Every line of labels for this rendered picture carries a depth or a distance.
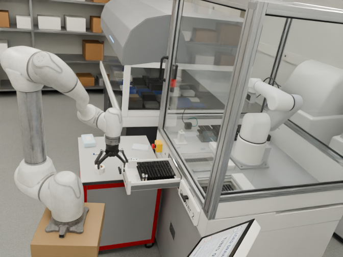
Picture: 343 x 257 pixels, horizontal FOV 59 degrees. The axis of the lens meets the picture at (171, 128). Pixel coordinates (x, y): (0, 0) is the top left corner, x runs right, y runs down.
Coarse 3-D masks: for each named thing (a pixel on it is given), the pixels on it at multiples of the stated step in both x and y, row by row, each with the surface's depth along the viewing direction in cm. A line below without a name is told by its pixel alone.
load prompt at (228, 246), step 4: (236, 232) 121; (240, 232) 118; (232, 236) 120; (236, 236) 117; (228, 240) 118; (232, 240) 116; (228, 244) 115; (232, 244) 112; (224, 248) 114; (228, 248) 111; (220, 252) 112; (224, 252) 110; (228, 252) 108; (220, 256) 109; (224, 256) 107
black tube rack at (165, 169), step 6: (144, 162) 204; (150, 162) 205; (156, 162) 206; (162, 162) 207; (168, 162) 208; (138, 168) 202; (144, 168) 197; (150, 168) 198; (156, 168) 199; (162, 168) 200; (168, 168) 201; (144, 174) 191; (150, 174) 192; (156, 174) 194; (162, 174) 199; (168, 174) 195; (174, 174) 196; (144, 180) 191; (150, 180) 192
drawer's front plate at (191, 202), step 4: (180, 184) 187; (184, 184) 183; (180, 188) 188; (184, 188) 181; (184, 192) 181; (188, 192) 176; (180, 196) 188; (188, 196) 175; (192, 196) 173; (188, 200) 175; (192, 200) 170; (184, 204) 181; (188, 204) 175; (192, 204) 169; (196, 204) 167; (192, 208) 169; (196, 208) 165; (188, 212) 175; (196, 212) 164; (196, 216) 165; (192, 220) 170; (196, 220) 166; (196, 224) 167
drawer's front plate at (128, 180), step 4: (120, 164) 206; (124, 168) 192; (124, 172) 193; (128, 172) 186; (124, 176) 193; (128, 176) 182; (124, 180) 193; (128, 180) 179; (128, 184) 180; (128, 188) 181; (128, 192) 183
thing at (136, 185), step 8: (136, 160) 206; (144, 160) 207; (152, 160) 209; (160, 160) 211; (168, 160) 213; (128, 168) 206; (136, 168) 207; (176, 168) 204; (176, 176) 204; (136, 184) 184; (144, 184) 186; (152, 184) 188; (160, 184) 189; (168, 184) 191; (176, 184) 193
